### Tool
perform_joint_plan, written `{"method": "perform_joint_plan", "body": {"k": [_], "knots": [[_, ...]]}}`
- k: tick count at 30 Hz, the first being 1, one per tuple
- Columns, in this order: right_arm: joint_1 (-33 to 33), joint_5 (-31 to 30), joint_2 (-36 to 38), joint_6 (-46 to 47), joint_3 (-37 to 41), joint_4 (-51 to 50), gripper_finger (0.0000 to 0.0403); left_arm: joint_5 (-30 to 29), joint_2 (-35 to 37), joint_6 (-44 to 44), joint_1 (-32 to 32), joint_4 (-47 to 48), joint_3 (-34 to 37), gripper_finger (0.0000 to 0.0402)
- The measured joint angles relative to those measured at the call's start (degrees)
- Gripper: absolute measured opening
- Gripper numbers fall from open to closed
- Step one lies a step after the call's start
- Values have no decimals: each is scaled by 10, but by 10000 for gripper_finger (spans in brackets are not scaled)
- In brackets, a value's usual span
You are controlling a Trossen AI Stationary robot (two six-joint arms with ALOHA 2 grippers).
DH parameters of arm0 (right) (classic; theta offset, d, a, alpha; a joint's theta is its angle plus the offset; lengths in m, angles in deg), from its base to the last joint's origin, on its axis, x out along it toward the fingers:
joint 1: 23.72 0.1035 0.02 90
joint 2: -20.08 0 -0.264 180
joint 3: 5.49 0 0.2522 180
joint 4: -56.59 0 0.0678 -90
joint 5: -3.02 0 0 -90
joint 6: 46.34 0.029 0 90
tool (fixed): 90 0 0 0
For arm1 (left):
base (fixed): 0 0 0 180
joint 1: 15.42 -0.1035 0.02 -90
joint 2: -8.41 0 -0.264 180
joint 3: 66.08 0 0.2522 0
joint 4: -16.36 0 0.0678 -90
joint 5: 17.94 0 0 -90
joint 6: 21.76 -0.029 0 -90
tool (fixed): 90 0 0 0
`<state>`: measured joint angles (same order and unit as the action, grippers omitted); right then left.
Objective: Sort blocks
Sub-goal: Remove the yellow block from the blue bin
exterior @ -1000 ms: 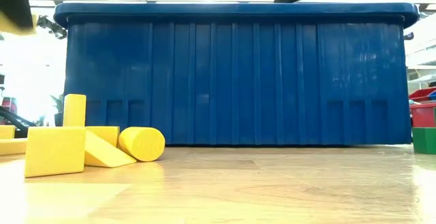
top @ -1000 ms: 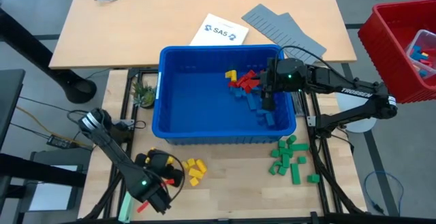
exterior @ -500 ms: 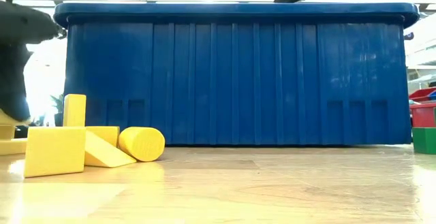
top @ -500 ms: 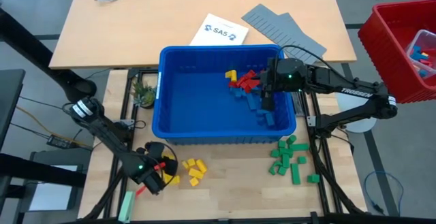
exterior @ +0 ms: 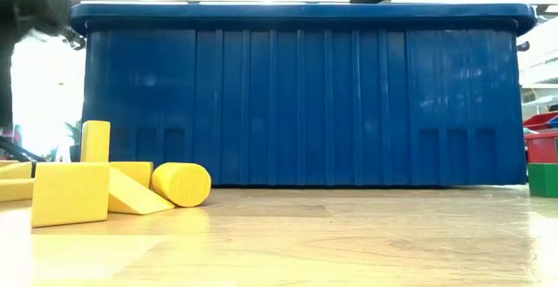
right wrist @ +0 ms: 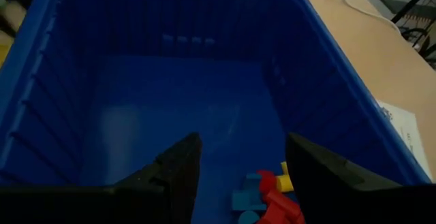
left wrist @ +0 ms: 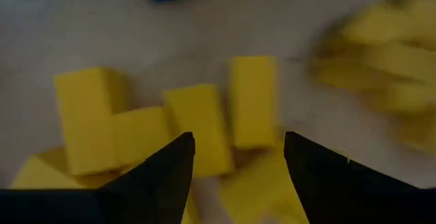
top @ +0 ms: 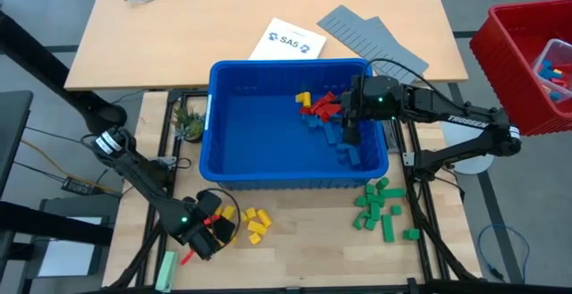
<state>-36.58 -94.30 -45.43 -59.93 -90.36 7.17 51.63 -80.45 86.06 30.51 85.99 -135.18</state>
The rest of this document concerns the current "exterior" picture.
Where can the blue plastic bin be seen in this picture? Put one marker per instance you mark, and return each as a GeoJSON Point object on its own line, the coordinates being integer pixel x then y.
{"type": "Point", "coordinates": [305, 104]}

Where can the yellow cylinder block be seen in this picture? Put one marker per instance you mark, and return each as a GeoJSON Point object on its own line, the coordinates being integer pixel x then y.
{"type": "Point", "coordinates": [183, 184]}

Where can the yellow cube block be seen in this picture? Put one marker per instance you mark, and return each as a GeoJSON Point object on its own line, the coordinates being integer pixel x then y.
{"type": "Point", "coordinates": [70, 195]}
{"type": "Point", "coordinates": [135, 171]}

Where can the yellow rectangular block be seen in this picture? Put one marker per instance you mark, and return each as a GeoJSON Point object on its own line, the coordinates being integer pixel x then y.
{"type": "Point", "coordinates": [95, 141]}
{"type": "Point", "coordinates": [15, 190]}
{"type": "Point", "coordinates": [13, 171]}
{"type": "Point", "coordinates": [135, 200]}

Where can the green arch block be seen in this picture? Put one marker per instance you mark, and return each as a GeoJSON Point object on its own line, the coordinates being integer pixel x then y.
{"type": "Point", "coordinates": [544, 181]}

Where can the black ceiling box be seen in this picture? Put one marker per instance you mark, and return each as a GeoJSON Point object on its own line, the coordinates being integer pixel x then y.
{"type": "Point", "coordinates": [524, 46]}

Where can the black diagonal beam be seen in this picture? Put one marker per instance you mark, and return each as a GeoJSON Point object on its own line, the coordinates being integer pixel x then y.
{"type": "Point", "coordinates": [19, 152]}

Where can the red background object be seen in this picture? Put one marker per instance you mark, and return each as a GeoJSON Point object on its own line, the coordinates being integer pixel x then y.
{"type": "Point", "coordinates": [17, 134]}

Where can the red plastic crate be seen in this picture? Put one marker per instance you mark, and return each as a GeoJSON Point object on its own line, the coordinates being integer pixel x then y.
{"type": "Point", "coordinates": [542, 149]}

